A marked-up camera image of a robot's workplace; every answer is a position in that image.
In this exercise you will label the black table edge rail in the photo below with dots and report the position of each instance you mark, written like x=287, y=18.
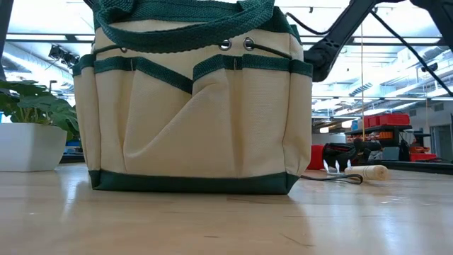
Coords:
x=417, y=166

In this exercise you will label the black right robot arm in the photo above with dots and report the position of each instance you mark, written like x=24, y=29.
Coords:
x=332, y=39

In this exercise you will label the red storage bin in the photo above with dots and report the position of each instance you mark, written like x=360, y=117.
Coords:
x=423, y=157

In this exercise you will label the row of red bins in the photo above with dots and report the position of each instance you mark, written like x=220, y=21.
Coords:
x=389, y=119

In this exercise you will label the thin yellow pole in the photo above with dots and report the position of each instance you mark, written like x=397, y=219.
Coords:
x=362, y=88

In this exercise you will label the beige and green gardening bag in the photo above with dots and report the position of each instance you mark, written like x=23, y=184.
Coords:
x=212, y=124

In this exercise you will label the black shelf unit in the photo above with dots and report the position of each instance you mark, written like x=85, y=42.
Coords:
x=389, y=134

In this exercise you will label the black security camera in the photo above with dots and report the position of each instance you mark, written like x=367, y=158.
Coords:
x=430, y=67

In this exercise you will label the green leafy plant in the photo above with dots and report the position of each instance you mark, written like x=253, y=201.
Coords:
x=35, y=102

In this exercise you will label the black frame post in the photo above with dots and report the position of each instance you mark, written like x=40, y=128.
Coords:
x=5, y=35

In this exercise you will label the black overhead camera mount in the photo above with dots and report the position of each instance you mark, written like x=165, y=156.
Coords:
x=63, y=56

